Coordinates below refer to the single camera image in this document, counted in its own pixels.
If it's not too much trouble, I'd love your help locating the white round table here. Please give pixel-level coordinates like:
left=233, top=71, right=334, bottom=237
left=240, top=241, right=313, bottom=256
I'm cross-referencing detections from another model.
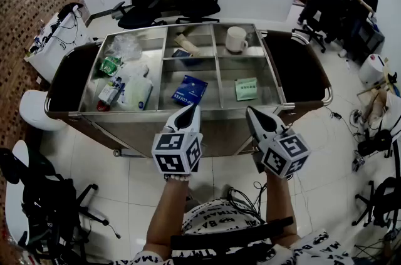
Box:
left=4, top=139, right=31, bottom=246

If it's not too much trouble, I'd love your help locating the green snack packet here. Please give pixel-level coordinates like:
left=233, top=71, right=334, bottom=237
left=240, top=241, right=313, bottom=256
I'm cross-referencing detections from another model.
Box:
left=99, top=56, right=123, bottom=77

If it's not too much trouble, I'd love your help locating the white mug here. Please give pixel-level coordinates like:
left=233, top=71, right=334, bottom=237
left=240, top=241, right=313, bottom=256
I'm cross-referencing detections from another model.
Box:
left=225, top=26, right=250, bottom=54

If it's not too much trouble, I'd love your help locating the person's left forearm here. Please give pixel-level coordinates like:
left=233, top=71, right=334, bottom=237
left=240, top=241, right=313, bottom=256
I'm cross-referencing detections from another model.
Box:
left=142, top=175, right=193, bottom=259

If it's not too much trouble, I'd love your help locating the white bead bracelet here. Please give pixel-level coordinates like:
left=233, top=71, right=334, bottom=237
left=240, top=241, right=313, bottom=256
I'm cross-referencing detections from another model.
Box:
left=163, top=173, right=192, bottom=182

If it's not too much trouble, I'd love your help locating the black case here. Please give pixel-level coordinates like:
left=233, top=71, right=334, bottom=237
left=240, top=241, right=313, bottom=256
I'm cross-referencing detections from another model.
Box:
left=357, top=20, right=386, bottom=53

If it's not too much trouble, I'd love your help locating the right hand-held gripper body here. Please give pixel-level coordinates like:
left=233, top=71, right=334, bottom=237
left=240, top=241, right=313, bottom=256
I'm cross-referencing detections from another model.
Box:
left=252, top=128, right=313, bottom=179

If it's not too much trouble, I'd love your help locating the black cable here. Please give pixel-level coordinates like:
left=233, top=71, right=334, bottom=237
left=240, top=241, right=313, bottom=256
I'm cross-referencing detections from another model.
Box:
left=226, top=181, right=268, bottom=225

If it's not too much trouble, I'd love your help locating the black strap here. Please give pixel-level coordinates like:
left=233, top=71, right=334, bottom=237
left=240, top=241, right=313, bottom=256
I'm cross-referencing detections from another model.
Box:
left=169, top=216, right=296, bottom=252

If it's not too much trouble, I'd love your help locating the white and blue carton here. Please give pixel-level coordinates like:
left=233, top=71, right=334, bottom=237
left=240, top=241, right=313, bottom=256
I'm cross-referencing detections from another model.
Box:
left=97, top=76, right=125, bottom=106

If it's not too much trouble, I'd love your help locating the white plastic bag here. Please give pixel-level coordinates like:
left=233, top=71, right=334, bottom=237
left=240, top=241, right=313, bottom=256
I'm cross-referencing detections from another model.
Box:
left=118, top=62, right=150, bottom=80

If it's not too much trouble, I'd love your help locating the clear plastic bag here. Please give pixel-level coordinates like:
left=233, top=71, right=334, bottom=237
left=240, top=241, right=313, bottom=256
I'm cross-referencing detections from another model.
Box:
left=108, top=34, right=143, bottom=63

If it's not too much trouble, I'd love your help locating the dark blue small packet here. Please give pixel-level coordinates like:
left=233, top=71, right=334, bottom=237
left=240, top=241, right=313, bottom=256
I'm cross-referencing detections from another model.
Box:
left=172, top=48, right=194, bottom=60

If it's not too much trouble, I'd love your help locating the person's right forearm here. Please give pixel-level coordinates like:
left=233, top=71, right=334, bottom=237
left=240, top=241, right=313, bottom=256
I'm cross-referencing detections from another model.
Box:
left=265, top=172, right=302, bottom=248

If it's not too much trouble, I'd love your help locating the stainless steel compartment cart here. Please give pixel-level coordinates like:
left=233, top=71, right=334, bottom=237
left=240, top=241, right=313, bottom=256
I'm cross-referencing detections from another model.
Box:
left=43, top=22, right=333, bottom=159

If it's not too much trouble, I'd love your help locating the white toilet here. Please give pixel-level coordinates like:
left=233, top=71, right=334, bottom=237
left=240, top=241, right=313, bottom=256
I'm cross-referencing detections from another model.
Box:
left=19, top=89, right=67, bottom=132

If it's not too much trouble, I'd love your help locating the white cylinder appliance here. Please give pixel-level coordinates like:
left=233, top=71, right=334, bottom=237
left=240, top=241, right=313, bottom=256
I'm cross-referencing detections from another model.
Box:
left=358, top=53, right=390, bottom=85

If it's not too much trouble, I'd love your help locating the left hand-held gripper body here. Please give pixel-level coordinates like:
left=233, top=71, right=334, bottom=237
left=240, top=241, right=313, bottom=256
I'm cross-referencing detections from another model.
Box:
left=151, top=125, right=204, bottom=176

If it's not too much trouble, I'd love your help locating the black bag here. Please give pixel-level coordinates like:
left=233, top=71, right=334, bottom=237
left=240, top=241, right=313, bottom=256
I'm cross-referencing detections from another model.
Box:
left=357, top=128, right=393, bottom=158

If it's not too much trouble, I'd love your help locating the black swivel chair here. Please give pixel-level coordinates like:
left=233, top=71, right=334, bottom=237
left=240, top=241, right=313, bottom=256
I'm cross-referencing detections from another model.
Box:
left=351, top=176, right=401, bottom=231

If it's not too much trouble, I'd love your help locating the blue drip coffee packet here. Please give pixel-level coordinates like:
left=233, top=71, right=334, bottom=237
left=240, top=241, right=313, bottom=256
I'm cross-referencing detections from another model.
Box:
left=170, top=75, right=209, bottom=108

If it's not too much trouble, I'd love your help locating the black chair with gear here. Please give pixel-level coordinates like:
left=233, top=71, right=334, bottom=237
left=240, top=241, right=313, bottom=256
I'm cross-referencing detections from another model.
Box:
left=0, top=147, right=122, bottom=262

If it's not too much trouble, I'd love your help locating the person's printed white clothing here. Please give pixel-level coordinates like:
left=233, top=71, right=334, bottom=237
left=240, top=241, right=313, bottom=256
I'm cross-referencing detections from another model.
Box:
left=110, top=197, right=357, bottom=265

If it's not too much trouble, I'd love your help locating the pale green sachet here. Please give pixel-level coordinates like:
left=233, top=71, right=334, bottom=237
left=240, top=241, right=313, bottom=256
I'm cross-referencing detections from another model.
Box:
left=234, top=77, right=259, bottom=102

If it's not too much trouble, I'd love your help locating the white sink cabinet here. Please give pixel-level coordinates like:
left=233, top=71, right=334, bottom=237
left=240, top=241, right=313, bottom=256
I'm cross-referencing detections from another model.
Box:
left=24, top=3, right=93, bottom=84

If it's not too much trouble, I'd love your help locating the white tissue pack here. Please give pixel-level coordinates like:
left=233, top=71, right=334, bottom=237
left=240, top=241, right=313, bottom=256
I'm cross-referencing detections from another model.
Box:
left=117, top=75, right=154, bottom=112

